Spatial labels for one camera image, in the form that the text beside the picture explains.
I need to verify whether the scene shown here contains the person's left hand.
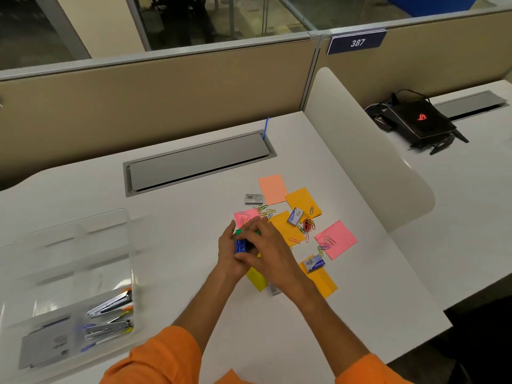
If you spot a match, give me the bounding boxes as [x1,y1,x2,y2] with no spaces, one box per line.
[218,220,253,283]

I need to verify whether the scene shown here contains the person's right hand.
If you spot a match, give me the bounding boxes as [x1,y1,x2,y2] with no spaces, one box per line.
[234,216,311,303]

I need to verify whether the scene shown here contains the person's left forearm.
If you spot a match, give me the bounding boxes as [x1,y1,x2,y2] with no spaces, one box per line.
[172,272,245,355]

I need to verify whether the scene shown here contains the person's right forearm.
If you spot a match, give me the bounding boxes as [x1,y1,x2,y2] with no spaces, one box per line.
[293,285,371,377]

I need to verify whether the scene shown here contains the small pink sticky note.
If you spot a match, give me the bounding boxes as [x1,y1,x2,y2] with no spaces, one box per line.
[234,208,262,229]

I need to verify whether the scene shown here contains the yellow sticky note pad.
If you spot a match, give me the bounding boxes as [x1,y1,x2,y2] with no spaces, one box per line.
[246,253,269,293]

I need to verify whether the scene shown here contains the scattered coloured paper clips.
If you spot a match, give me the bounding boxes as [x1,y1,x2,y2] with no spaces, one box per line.
[256,204,338,257]

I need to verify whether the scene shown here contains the orange sticky note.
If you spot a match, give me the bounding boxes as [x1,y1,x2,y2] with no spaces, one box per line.
[298,254,338,299]
[284,187,322,223]
[268,210,308,248]

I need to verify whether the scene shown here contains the salmon sticky note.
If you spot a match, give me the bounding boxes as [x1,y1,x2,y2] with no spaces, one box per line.
[258,174,289,206]

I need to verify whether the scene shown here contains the large pink sticky note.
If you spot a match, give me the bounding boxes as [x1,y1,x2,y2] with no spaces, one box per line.
[314,220,358,261]

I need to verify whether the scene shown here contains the orange long-sleeved shirt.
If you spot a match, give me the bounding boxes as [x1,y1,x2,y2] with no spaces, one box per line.
[100,325,413,384]

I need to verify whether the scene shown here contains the silver stapler with orange base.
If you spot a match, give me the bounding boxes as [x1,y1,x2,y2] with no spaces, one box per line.
[86,289,133,319]

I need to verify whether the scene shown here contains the beige partition panel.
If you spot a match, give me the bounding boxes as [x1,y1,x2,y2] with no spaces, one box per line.
[0,31,321,191]
[299,6,512,112]

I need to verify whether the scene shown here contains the white desk divider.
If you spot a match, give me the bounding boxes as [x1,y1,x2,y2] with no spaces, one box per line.
[303,67,436,233]

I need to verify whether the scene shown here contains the silver stapler with yellow base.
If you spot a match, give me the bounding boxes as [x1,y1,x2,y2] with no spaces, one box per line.
[82,319,134,341]

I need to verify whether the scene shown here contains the clear plastic bin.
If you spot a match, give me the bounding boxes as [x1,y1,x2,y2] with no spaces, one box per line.
[0,208,139,384]

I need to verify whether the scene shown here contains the grey printed card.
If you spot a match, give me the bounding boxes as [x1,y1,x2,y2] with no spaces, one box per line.
[18,316,83,371]

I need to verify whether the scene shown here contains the black device with red logo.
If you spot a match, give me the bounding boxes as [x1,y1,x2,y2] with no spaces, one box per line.
[381,99,470,156]

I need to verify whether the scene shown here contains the dark blue number sign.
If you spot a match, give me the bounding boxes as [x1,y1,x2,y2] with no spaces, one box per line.
[326,29,388,56]

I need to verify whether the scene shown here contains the blue bin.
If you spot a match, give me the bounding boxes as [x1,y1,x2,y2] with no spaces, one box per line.
[380,0,480,18]

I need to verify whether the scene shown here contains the grey desk cable lid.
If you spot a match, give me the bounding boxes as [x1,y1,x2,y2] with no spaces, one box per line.
[434,90,509,120]
[122,130,277,198]

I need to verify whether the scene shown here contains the black cables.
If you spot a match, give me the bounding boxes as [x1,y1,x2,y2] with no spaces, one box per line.
[364,89,428,133]

